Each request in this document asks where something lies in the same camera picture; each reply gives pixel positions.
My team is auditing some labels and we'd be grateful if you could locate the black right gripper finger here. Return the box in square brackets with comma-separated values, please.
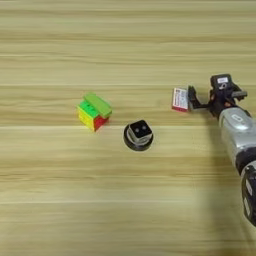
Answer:
[230, 82, 249, 99]
[187, 85, 212, 112]

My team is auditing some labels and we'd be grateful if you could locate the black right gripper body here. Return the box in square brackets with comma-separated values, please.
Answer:
[207, 89, 242, 118]

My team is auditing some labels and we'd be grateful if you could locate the red and white card box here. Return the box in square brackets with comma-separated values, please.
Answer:
[171, 87, 190, 113]

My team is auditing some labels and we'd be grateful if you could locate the black tape roll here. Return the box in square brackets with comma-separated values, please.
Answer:
[123, 123, 155, 152]

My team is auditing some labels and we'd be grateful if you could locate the green rectangular block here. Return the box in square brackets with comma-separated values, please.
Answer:
[83, 92, 113, 119]

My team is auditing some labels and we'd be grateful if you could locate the multicolour Rubik's cube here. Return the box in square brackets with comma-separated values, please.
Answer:
[77, 99, 110, 133]

